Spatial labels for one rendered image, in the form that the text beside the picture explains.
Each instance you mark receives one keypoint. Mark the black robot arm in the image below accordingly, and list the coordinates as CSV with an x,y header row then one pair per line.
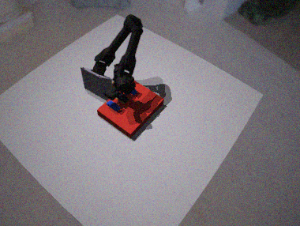
x,y
131,25

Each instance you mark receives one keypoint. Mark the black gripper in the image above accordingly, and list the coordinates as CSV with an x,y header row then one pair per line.
x,y
113,93

